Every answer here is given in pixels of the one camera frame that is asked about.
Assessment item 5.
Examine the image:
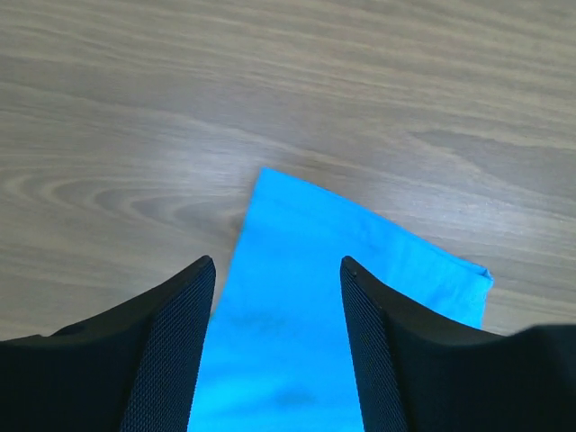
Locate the light blue t shirt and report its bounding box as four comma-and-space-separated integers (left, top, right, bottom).
188, 168, 493, 431

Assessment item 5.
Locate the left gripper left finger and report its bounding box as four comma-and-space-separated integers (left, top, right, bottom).
1, 256, 216, 431

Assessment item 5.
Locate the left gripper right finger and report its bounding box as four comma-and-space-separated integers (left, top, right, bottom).
340, 257, 575, 431

